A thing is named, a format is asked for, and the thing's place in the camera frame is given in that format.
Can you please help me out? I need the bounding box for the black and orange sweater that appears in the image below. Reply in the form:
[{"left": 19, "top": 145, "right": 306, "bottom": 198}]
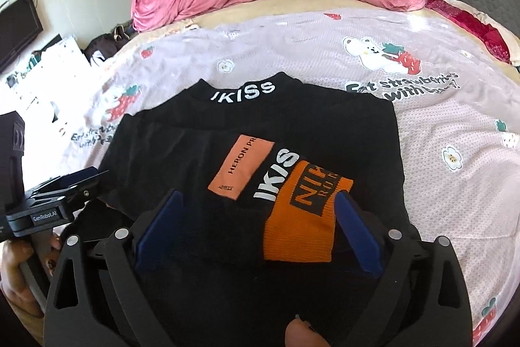
[{"left": 65, "top": 73, "right": 416, "bottom": 346}]

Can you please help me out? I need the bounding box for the dark clothes pile on floor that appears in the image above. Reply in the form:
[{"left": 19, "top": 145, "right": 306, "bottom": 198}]
[{"left": 82, "top": 20, "right": 137, "bottom": 66}]

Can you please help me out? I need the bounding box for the person's left hand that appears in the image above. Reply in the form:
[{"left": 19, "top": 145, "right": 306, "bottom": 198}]
[{"left": 1, "top": 239, "right": 44, "bottom": 346}]

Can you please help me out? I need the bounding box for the person's right hand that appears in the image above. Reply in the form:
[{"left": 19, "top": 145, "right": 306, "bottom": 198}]
[{"left": 285, "top": 315, "right": 330, "bottom": 347}]

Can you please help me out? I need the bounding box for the white chest of drawers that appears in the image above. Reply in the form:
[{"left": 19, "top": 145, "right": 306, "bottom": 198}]
[{"left": 1, "top": 36, "right": 96, "bottom": 126}]

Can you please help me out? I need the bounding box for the black television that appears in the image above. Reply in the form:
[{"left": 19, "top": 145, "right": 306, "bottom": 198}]
[{"left": 0, "top": 0, "right": 43, "bottom": 71}]

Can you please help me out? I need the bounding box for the pink strawberry print quilt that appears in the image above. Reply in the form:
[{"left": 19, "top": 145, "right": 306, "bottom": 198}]
[{"left": 63, "top": 7, "right": 519, "bottom": 346}]

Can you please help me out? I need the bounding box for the red patterned pillow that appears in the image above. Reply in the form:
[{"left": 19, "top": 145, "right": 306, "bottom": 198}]
[{"left": 425, "top": 0, "right": 519, "bottom": 68}]

